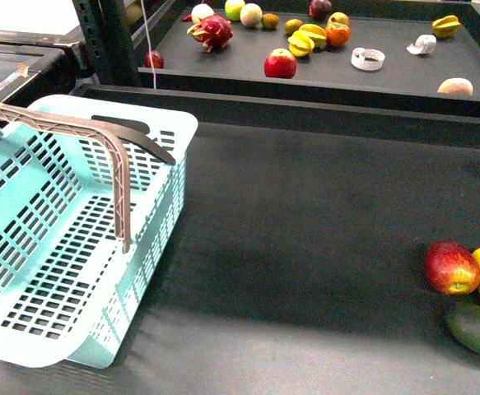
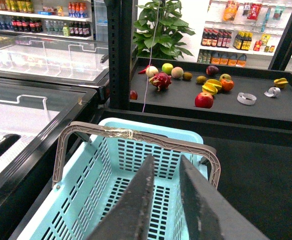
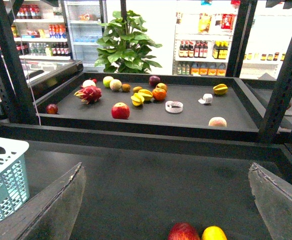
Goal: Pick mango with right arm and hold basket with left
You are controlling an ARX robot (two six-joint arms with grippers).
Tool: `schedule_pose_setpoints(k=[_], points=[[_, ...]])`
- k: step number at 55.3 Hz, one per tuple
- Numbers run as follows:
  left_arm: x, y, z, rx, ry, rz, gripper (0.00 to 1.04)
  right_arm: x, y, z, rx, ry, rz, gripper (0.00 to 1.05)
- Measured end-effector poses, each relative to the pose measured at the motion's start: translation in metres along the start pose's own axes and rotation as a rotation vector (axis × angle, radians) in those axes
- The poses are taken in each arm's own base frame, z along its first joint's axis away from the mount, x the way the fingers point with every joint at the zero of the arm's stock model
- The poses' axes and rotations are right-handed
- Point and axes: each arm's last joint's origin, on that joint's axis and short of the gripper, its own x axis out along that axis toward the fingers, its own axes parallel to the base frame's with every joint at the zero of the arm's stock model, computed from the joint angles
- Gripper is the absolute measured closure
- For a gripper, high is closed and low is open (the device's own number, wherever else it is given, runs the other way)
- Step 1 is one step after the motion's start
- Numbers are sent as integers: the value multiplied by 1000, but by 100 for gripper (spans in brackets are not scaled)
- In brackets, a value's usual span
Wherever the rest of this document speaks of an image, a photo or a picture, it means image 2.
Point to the red apple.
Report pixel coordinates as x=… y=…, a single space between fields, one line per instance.
x=204 y=100

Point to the yellow star fruit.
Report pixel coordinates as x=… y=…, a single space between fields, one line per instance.
x=280 y=83
x=212 y=86

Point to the black perforated shelf post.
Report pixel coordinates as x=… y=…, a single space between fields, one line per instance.
x=120 y=16

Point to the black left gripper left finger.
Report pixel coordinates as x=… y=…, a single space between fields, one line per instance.
x=130 y=216

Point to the peach coloured round fruit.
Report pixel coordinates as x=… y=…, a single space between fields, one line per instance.
x=177 y=72

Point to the white onion like fruit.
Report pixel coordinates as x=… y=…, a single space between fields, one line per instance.
x=151 y=71

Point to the dark red plum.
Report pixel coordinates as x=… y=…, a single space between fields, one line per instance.
x=133 y=95

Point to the pink dragon fruit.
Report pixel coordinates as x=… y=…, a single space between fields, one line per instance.
x=161 y=81

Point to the near glass top freezer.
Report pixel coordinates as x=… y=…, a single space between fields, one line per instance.
x=32 y=116

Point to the far glass top freezer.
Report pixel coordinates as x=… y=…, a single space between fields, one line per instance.
x=68 y=61

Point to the green red mango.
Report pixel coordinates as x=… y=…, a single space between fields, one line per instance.
x=225 y=76

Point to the grey tape roll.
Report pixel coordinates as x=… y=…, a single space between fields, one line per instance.
x=246 y=98
x=273 y=92

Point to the green apple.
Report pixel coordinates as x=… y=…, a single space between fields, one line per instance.
x=167 y=68

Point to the yellow star fruit front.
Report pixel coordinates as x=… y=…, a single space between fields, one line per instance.
x=212 y=86

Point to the light blue plastic basket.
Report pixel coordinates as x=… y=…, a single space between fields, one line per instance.
x=94 y=179

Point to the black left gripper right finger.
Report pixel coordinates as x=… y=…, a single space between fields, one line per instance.
x=209 y=216

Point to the left drinks shelf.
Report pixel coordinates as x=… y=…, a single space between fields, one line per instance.
x=61 y=18

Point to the grey tape roll front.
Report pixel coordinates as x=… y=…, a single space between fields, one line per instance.
x=246 y=98

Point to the orange persimmon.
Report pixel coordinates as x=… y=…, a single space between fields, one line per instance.
x=227 y=85

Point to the grey taped basket handle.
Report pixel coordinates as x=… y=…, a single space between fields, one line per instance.
x=110 y=132

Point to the brown kiwi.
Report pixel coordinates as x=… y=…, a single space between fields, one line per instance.
x=201 y=79
x=187 y=76

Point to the brown kiwi left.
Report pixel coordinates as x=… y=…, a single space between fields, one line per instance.
x=187 y=76

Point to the dark purple fruit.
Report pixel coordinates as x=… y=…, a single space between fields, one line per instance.
x=212 y=70

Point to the red chili pepper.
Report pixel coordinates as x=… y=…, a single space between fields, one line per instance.
x=144 y=70

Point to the brown kiwi right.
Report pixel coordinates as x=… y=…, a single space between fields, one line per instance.
x=201 y=79

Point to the green potted plant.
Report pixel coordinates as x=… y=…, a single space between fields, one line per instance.
x=160 y=30

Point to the black fruit display shelf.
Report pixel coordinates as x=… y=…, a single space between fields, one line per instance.
x=178 y=99

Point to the glass freezer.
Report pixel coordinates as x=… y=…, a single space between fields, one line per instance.
x=68 y=61
x=32 y=116

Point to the yellow star fruit right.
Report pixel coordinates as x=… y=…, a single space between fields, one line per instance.
x=280 y=83

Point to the right sauce bottle shelf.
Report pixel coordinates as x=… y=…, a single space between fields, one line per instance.
x=243 y=33

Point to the grey tape roll right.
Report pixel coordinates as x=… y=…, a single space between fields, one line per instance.
x=273 y=92

